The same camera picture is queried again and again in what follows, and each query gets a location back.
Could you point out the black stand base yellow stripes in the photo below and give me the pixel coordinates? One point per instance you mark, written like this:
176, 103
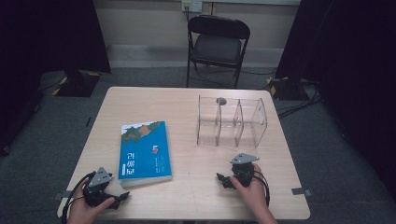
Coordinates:
77, 84
286, 88

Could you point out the white wall socket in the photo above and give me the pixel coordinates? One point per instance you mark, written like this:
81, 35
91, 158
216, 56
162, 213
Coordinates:
191, 5

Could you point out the blue book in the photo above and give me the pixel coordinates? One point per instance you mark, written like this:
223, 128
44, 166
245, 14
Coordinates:
144, 155

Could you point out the person's left hand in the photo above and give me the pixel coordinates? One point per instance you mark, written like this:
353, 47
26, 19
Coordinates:
82, 211

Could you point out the black curtain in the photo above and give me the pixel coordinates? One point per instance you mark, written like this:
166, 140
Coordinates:
37, 56
351, 77

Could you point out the clear acrylic book rack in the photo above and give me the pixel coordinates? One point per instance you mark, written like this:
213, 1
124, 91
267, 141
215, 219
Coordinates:
232, 124

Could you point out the black folding chair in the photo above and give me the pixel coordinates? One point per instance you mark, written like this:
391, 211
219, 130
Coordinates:
218, 46

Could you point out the grey round sticker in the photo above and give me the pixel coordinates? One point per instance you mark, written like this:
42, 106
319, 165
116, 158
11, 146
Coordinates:
221, 100

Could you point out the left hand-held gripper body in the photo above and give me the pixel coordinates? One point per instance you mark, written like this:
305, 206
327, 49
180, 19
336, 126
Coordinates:
99, 178

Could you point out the person's right hand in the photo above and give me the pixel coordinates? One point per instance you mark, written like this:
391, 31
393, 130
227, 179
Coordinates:
253, 196

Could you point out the grey tape strip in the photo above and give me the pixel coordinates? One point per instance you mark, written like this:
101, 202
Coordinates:
301, 191
59, 195

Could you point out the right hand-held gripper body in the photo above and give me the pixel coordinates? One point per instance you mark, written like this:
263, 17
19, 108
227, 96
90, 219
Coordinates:
243, 169

